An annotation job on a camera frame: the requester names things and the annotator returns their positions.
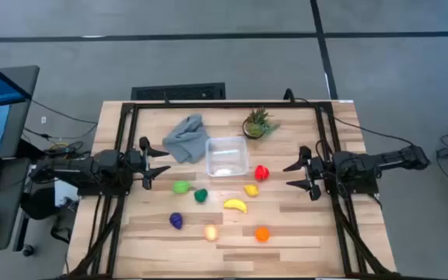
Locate white power box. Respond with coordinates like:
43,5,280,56
54,180,79,207

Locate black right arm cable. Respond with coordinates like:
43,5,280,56
284,88,418,148

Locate potted succulent plant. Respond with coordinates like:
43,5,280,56
241,107,281,140

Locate clear plastic tupperware container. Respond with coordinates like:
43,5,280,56
205,135,250,178

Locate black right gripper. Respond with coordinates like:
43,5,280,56
283,145,334,201

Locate light green toy pear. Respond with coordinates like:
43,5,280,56
172,180,192,194

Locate black monitor cable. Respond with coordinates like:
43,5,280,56
31,99,99,125

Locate dark green toy vegetable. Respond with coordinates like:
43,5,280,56
193,187,209,204

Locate purple toy grapes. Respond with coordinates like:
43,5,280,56
169,212,184,230

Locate yellow toy banana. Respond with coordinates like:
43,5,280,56
223,198,248,215

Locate peach toy fruit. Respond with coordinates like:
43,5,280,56
203,224,220,242

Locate black floor vent grille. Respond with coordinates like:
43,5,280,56
131,82,226,101

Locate grey desk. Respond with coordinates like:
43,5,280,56
0,157,30,253

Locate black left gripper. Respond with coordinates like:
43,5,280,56
124,136,171,191

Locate red toy bell pepper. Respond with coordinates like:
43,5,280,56
254,164,271,182

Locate grey cloth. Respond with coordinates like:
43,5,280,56
162,113,212,164

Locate orange toy tangerine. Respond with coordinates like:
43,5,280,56
254,226,271,243

